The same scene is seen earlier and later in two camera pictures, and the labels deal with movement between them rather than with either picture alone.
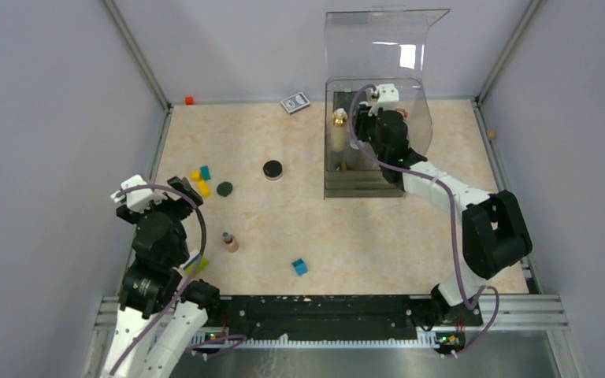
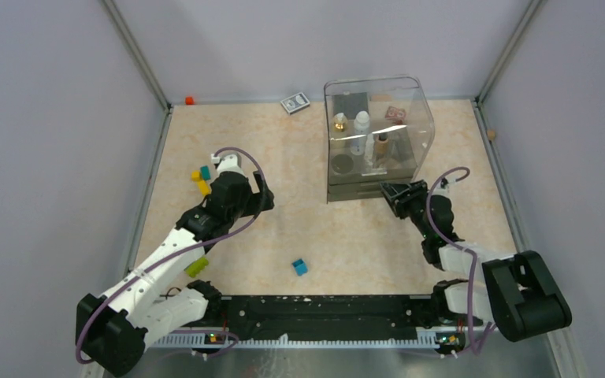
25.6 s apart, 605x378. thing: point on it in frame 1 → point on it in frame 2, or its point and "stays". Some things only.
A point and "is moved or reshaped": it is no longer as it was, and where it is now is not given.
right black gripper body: [366, 124] → [416, 209]
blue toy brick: [301, 267] stays
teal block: [205, 172] stays
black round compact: [272, 170] → [343, 164]
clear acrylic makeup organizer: [376, 105] is moved or reshaped
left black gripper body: [179, 208] → [250, 202]
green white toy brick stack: [202, 264] stays
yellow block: [204, 188] stays
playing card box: [295, 102] stays
